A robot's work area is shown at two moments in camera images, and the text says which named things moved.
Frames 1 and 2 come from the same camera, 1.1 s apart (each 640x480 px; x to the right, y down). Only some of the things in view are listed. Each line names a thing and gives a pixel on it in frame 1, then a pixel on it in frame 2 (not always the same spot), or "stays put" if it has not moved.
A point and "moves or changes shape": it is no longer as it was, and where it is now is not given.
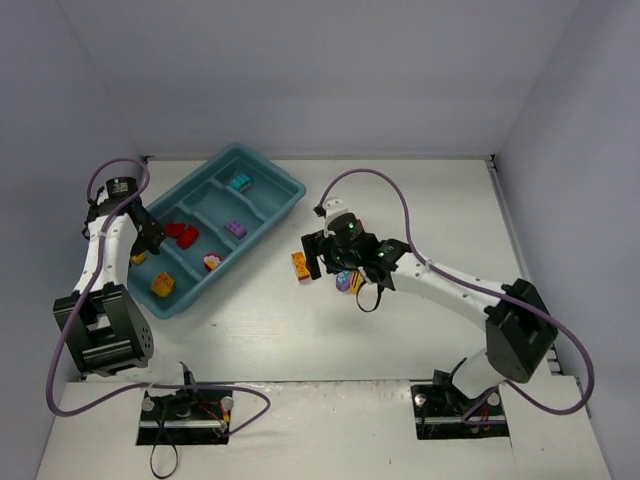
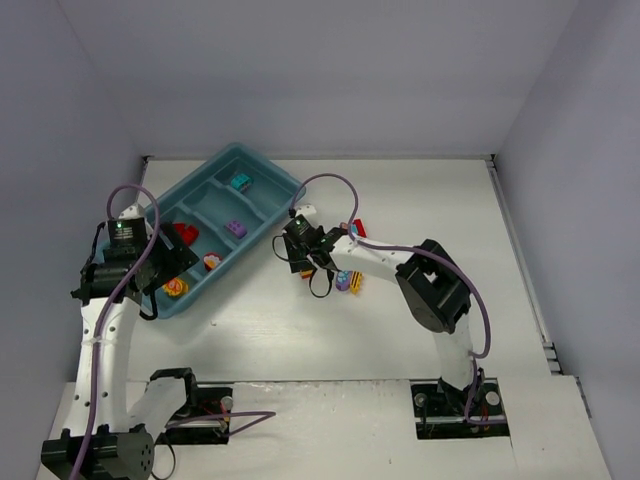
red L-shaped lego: (185, 235) stays put
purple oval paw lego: (343, 280) stays put
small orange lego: (162, 284) moves or changes shape
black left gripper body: (150, 235) -> (176, 248)
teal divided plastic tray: (209, 220) stays put
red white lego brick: (211, 261) stays put
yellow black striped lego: (355, 283) stays put
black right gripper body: (311, 253) -> (305, 257)
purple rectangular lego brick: (237, 229) stays put
